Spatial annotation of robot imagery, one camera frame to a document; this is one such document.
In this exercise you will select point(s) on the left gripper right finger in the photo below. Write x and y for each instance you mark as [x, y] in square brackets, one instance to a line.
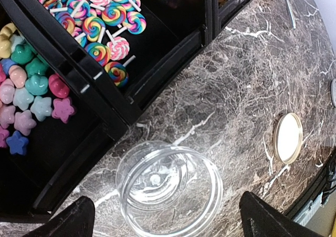
[260, 219]

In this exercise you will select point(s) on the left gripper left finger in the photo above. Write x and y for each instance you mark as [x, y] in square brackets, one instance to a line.
[75, 220]

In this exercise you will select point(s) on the black three-compartment candy tray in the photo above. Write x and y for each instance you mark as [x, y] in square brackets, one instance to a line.
[75, 74]

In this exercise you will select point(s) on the pile of star candies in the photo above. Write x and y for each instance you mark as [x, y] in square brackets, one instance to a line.
[30, 93]

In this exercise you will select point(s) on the white jar lid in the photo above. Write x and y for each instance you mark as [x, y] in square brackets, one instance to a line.
[287, 138]

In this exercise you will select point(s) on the pile of swirl lollipops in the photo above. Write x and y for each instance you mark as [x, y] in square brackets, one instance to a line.
[97, 26]

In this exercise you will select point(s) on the white slotted cable duct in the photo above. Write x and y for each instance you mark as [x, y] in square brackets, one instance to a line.
[308, 211]

